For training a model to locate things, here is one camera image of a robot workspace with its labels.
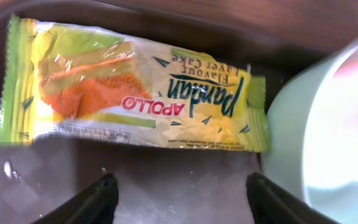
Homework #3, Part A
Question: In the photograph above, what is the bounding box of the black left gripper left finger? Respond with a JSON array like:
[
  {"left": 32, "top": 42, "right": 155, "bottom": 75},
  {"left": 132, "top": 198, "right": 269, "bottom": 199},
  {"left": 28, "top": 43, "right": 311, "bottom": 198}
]
[{"left": 34, "top": 174, "right": 119, "bottom": 224}]

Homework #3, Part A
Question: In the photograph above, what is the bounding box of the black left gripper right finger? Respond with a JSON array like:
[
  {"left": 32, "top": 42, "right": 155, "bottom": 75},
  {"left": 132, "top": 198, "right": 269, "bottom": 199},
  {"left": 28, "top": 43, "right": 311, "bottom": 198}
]
[{"left": 246, "top": 172, "right": 337, "bottom": 224}]

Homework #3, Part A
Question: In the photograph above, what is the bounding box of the mint green bowl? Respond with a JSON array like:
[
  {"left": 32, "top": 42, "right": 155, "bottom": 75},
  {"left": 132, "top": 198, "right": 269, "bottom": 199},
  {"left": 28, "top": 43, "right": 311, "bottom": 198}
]
[{"left": 261, "top": 39, "right": 358, "bottom": 223}]

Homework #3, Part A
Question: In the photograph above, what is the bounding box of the green yellow snack wrapper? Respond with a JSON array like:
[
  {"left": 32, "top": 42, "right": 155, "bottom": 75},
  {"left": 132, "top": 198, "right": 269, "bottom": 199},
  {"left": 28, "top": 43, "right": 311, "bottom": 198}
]
[{"left": 0, "top": 16, "right": 270, "bottom": 152}]

